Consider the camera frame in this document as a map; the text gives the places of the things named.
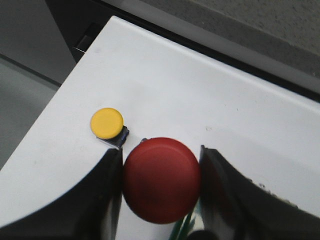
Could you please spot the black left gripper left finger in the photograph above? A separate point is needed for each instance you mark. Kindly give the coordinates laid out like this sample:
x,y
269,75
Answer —
x,y
88,211

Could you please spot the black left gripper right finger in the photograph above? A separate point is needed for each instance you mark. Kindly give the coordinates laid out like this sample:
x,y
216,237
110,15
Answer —
x,y
232,207

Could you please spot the red mushroom push button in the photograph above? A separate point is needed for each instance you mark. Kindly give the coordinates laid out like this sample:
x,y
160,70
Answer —
x,y
161,180

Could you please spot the pale yellow mushroom push button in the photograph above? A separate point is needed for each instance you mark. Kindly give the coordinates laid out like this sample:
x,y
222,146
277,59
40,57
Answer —
x,y
107,124

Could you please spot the green conveyor belt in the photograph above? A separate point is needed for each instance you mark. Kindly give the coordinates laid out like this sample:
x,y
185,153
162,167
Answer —
x,y
190,223

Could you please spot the grey stone counter slab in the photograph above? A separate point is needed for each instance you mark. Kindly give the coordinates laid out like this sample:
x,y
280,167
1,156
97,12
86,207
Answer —
x,y
294,23

